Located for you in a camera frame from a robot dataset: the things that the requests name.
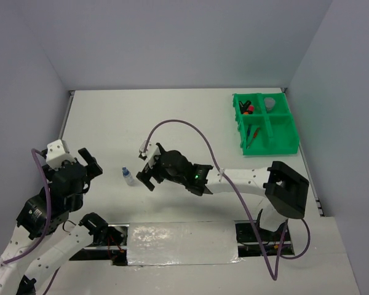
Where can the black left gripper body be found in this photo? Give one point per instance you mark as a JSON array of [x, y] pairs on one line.
[[94, 168]]

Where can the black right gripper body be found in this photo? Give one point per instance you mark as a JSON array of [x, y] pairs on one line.
[[159, 172]]

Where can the small clear glue bottle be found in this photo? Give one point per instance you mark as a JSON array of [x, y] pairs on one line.
[[127, 176]]

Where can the blue ballpoint pen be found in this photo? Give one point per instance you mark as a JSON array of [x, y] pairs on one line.
[[249, 132]]

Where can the blue cap black highlighter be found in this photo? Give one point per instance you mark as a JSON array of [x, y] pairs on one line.
[[243, 105]]

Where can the clear jar of pins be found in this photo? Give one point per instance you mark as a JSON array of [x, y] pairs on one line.
[[269, 103]]

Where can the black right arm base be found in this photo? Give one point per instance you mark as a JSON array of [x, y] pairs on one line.
[[248, 246]]

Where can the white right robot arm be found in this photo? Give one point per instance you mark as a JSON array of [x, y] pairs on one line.
[[284, 189]]

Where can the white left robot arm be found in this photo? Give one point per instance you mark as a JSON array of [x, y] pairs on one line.
[[23, 269]]

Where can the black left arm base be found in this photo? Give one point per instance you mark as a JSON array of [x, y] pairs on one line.
[[112, 250]]

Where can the silver tape sheet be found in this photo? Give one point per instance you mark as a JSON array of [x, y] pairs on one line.
[[182, 243]]

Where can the green compartment organizer tray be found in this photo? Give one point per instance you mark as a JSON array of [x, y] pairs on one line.
[[278, 134]]

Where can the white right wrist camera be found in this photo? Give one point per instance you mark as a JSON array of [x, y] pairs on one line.
[[149, 151]]

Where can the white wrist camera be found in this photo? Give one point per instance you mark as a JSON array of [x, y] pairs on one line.
[[57, 153], [149, 151]]

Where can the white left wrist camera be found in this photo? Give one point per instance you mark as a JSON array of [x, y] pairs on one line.
[[57, 153]]

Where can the left aluminium table rail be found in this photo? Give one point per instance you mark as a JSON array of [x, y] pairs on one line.
[[49, 203]]

